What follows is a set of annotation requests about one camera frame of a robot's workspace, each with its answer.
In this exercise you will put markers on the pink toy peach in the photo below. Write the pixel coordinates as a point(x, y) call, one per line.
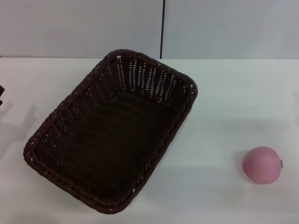
point(262, 165)

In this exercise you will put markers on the dark brown woven rectangular basket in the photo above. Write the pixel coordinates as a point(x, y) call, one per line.
point(112, 140)

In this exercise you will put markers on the black vertical wall strip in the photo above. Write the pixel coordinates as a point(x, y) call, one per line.
point(162, 28)

